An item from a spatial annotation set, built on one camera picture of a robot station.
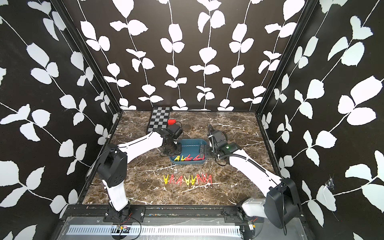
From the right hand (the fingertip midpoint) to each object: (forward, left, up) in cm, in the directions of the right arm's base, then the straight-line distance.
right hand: (204, 148), depth 83 cm
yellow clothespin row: (-14, +10, -13) cm, 21 cm away
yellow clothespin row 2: (-13, +7, -14) cm, 20 cm away
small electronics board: (-37, +40, -13) cm, 56 cm away
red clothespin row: (-13, +14, -14) cm, 24 cm away
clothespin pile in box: (0, +10, -13) cm, 16 cm away
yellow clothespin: (-13, +23, -14) cm, 29 cm away
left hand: (+2, +15, -6) cm, 16 cm away
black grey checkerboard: (+32, +34, -10) cm, 47 cm away
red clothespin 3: (-12, -3, -13) cm, 18 cm away
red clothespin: (-12, +19, -13) cm, 26 cm away
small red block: (+32, +25, -14) cm, 43 cm away
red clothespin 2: (-12, +3, -14) cm, 19 cm away
